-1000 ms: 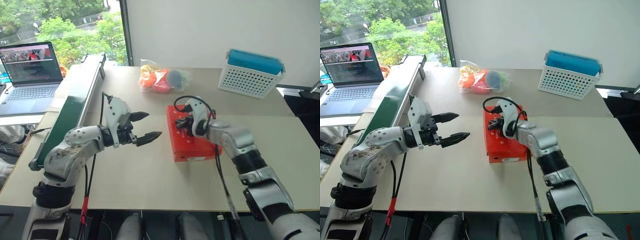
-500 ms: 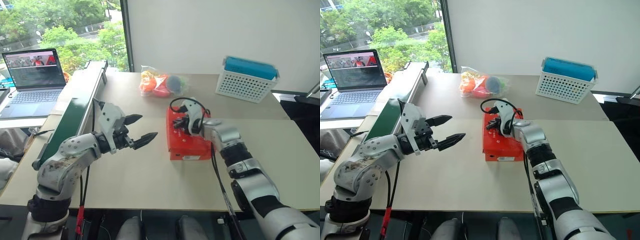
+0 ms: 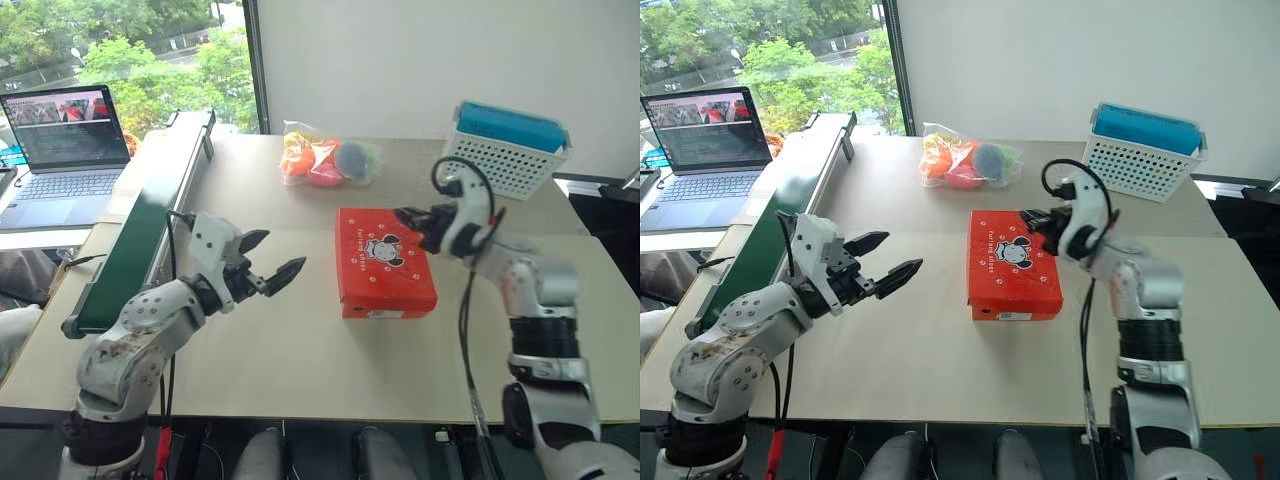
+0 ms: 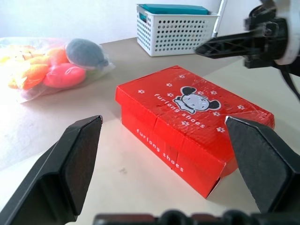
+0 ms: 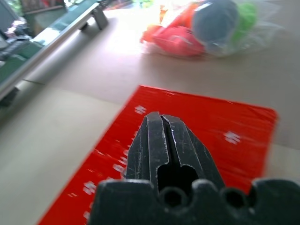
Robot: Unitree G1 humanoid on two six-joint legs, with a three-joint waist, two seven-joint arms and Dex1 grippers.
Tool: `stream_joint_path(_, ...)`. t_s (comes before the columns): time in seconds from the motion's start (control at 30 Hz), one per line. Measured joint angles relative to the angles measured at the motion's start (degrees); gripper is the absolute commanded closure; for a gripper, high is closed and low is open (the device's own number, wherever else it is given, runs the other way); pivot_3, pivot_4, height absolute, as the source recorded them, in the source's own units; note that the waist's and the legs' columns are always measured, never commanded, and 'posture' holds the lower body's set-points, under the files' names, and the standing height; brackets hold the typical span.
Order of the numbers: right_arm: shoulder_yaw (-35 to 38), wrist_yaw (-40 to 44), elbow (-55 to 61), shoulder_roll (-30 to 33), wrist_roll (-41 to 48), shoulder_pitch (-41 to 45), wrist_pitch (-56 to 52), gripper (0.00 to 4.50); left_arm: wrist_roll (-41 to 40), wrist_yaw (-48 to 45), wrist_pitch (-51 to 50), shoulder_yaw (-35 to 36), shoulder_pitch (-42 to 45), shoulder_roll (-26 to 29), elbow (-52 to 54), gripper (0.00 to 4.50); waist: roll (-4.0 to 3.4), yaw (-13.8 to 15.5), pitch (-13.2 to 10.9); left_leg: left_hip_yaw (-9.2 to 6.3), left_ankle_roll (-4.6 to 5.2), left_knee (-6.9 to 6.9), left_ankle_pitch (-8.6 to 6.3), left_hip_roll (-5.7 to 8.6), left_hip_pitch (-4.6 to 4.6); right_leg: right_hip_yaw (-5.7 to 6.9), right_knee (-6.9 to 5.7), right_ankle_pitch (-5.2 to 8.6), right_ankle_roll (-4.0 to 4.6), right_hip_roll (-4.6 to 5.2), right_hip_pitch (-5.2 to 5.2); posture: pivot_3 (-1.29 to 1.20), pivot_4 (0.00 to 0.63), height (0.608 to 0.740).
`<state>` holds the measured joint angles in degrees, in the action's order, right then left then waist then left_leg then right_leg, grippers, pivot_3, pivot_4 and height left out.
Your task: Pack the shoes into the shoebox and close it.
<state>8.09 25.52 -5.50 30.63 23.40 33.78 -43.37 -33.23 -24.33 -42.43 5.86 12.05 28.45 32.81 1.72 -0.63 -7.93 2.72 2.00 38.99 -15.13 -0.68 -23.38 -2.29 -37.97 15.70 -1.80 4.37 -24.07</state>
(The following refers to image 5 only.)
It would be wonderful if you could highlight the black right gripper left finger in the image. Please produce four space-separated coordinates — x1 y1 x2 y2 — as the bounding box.
125 112 171 188

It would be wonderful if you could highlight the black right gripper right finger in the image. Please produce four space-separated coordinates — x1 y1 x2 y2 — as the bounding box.
161 114 226 191

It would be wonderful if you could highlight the red and white cardboard box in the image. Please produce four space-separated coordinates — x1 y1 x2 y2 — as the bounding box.
36 84 279 225

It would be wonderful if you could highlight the red yarn ball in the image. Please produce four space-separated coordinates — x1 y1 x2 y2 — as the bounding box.
140 4 207 58

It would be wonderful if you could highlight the grey-blue yarn ball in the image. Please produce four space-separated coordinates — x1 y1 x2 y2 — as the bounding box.
192 0 240 47

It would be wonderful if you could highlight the clear plastic bag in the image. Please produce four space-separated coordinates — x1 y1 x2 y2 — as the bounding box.
140 0 285 59

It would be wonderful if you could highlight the green yarn ball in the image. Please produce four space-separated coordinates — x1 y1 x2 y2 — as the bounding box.
231 2 257 36

